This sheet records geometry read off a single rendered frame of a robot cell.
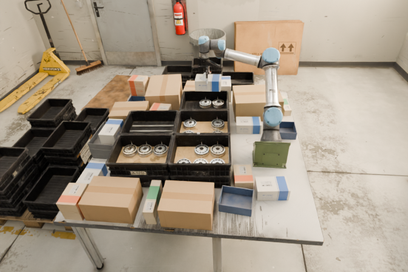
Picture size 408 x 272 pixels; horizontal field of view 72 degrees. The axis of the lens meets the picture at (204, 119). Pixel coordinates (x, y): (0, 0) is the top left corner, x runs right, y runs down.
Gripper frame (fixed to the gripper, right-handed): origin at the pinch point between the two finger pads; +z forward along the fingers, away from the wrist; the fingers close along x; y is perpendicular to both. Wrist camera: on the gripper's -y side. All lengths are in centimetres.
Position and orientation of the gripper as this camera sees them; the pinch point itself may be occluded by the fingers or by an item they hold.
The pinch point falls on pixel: (208, 80)
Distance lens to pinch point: 223.8
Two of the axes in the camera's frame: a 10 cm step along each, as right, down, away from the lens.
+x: -1.1, 5.9, -8.0
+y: -9.9, -0.2, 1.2
